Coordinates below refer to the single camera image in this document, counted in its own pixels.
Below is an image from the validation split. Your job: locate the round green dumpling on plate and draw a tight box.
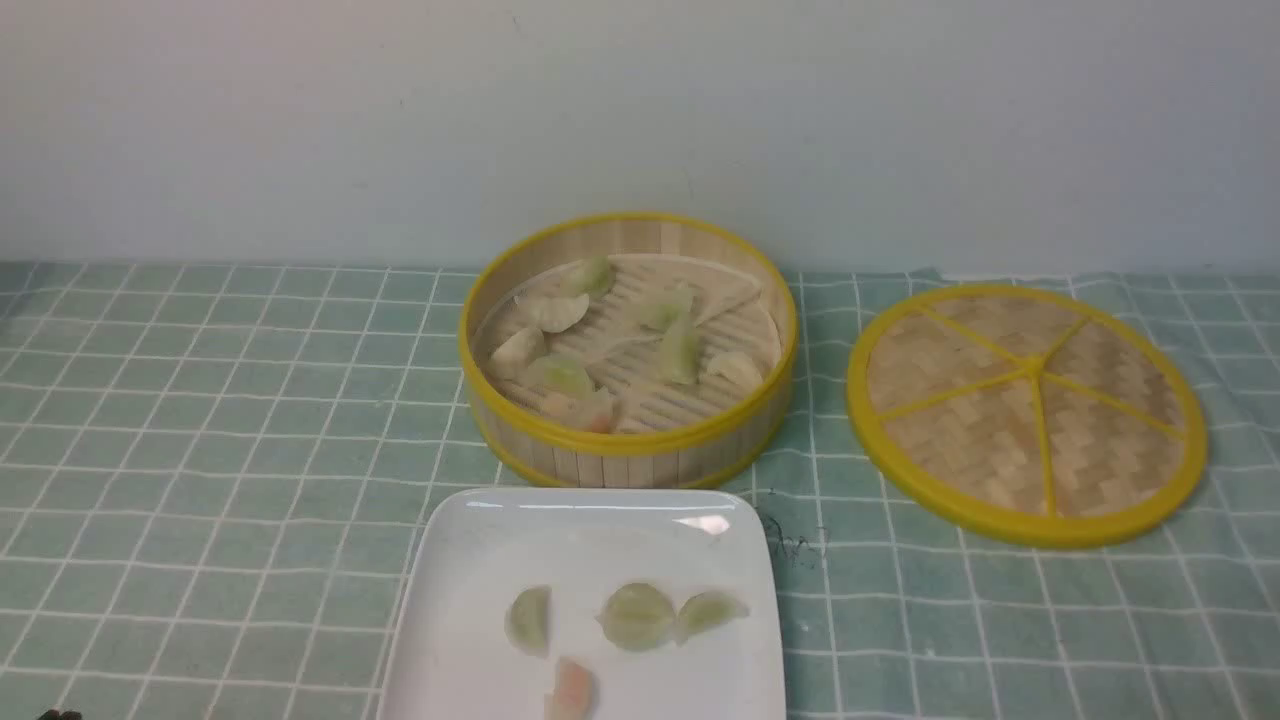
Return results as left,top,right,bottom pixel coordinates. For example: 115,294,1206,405
596,582,676,653

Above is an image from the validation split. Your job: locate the green dumpling right on plate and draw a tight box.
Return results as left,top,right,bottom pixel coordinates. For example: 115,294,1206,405
672,591,750,644

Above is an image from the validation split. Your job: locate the green dumpling left on plate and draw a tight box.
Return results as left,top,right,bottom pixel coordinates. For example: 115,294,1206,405
506,585,550,659

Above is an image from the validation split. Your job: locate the pink dumpling on plate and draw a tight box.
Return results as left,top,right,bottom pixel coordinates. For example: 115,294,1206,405
543,657,595,720

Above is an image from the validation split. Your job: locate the white square plate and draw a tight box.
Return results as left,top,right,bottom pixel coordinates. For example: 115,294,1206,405
378,488,787,719

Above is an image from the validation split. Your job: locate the yellow rimmed bamboo steamer basket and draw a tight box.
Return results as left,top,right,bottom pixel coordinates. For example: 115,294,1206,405
458,211,797,488

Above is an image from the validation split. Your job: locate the pale green dumpling steamer centre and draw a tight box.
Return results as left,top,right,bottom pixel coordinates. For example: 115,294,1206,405
632,281,696,332

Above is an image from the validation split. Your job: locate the pink dumpling front of steamer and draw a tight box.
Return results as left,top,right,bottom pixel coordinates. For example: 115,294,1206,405
539,387,614,434

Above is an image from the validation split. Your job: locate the green dumpling top of steamer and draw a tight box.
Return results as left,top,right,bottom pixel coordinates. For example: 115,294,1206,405
559,255,614,299

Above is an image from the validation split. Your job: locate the white dumpling upper left steamer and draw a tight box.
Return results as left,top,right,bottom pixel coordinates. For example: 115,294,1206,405
515,293,591,334

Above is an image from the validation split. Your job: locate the yellow rimmed woven steamer lid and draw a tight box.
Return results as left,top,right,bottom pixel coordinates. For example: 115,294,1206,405
845,284,1210,550

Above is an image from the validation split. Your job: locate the green checkered tablecloth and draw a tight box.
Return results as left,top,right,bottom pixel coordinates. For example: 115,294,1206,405
1,263,1279,719

